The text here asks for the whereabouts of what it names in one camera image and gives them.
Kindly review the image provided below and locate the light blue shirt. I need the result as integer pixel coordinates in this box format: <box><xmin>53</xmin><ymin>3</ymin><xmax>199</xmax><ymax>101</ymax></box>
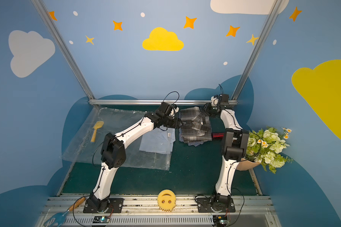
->
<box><xmin>139</xmin><ymin>128</ymin><xmax>176</xmax><ymax>154</ymax></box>

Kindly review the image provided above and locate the grey plaid shirt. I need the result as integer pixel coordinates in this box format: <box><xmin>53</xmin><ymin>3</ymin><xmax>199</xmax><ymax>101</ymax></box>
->
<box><xmin>179</xmin><ymin>107</ymin><xmax>212</xmax><ymax>143</ymax></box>

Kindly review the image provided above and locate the clear plastic vacuum bag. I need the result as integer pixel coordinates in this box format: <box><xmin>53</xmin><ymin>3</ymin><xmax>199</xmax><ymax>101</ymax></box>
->
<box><xmin>62</xmin><ymin>107</ymin><xmax>176</xmax><ymax>171</ymax></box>

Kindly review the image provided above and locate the blue checkered shirt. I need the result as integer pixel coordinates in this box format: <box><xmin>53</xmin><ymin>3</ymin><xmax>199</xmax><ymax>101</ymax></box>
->
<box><xmin>185</xmin><ymin>141</ymin><xmax>205</xmax><ymax>147</ymax></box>

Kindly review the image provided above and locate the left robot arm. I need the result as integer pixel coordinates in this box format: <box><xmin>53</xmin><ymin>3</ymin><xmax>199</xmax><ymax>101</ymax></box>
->
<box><xmin>83</xmin><ymin>101</ymin><xmax>182</xmax><ymax>213</ymax></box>

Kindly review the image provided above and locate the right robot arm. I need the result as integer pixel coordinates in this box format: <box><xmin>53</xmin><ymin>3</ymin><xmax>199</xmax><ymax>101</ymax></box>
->
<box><xmin>204</xmin><ymin>94</ymin><xmax>249</xmax><ymax>212</ymax></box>

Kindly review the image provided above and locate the red cylindrical bottle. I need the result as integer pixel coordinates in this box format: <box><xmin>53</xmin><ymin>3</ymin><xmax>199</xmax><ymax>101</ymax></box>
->
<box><xmin>211</xmin><ymin>132</ymin><xmax>224</xmax><ymax>140</ymax></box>

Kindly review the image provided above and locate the flower bouquet in paper pot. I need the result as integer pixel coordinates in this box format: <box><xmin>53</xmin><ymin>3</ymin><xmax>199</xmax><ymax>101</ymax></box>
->
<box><xmin>236</xmin><ymin>127</ymin><xmax>293</xmax><ymax>173</ymax></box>

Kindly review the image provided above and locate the yellow toy shovel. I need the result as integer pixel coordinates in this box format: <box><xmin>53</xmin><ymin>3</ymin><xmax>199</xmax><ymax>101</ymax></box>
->
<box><xmin>91</xmin><ymin>121</ymin><xmax>104</xmax><ymax>142</ymax></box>

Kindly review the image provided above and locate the yellow smiley sponge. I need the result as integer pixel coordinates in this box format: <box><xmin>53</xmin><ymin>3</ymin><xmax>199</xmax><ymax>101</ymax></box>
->
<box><xmin>157</xmin><ymin>189</ymin><xmax>176</xmax><ymax>212</ymax></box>

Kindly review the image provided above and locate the right circuit board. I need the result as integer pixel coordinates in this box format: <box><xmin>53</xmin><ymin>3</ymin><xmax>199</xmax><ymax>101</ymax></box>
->
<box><xmin>212</xmin><ymin>216</ymin><xmax>230</xmax><ymax>227</ymax></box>

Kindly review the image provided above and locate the circuit board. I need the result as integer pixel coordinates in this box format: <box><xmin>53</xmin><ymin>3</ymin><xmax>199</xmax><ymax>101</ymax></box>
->
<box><xmin>212</xmin><ymin>216</ymin><xmax>230</xmax><ymax>227</ymax></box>
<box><xmin>92</xmin><ymin>216</ymin><xmax>110</xmax><ymax>224</ymax></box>

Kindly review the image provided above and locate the left circuit board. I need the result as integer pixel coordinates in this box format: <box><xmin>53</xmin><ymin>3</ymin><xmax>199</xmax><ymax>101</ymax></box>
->
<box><xmin>92</xmin><ymin>216</ymin><xmax>110</xmax><ymax>224</ymax></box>

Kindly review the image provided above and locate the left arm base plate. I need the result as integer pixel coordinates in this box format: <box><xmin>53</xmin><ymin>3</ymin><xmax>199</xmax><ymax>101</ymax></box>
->
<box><xmin>83</xmin><ymin>198</ymin><xmax>124</xmax><ymax>214</ymax></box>

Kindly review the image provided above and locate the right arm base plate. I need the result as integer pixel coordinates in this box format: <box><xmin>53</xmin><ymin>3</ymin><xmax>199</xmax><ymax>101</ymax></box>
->
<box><xmin>195</xmin><ymin>197</ymin><xmax>236</xmax><ymax>213</ymax></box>

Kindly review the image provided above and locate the blue fork wooden handle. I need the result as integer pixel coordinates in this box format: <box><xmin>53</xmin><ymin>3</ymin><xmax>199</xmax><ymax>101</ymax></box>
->
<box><xmin>43</xmin><ymin>196</ymin><xmax>86</xmax><ymax>227</ymax></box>

